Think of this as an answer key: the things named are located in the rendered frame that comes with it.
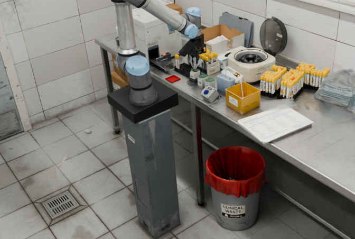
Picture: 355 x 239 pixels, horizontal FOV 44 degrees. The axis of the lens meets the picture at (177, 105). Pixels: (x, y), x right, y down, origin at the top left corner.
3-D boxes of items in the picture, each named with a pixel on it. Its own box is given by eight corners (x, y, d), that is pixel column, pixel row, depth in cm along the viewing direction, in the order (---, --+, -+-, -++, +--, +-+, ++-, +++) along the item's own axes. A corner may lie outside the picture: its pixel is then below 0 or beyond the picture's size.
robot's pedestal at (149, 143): (155, 240, 273) (139, 123, 228) (138, 221, 287) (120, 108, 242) (180, 224, 282) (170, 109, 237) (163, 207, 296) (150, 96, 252)
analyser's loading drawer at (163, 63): (147, 61, 287) (146, 54, 285) (155, 58, 291) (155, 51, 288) (165, 71, 273) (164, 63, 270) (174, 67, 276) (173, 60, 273)
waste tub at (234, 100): (225, 105, 237) (224, 89, 232) (243, 97, 243) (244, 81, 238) (241, 115, 227) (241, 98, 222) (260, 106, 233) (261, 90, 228)
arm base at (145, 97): (142, 109, 227) (139, 93, 222) (124, 100, 237) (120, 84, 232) (163, 96, 235) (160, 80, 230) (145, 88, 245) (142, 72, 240)
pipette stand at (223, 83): (215, 92, 250) (214, 76, 245) (223, 88, 254) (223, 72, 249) (228, 98, 243) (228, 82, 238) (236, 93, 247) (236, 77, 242)
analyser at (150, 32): (127, 53, 305) (121, 12, 290) (159, 42, 318) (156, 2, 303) (151, 67, 283) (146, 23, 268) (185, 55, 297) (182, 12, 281)
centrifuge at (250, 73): (216, 74, 269) (216, 55, 263) (256, 62, 280) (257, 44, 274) (239, 89, 251) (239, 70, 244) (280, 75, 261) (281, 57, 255)
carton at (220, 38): (188, 55, 296) (187, 34, 288) (221, 43, 310) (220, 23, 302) (212, 66, 278) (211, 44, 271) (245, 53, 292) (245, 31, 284)
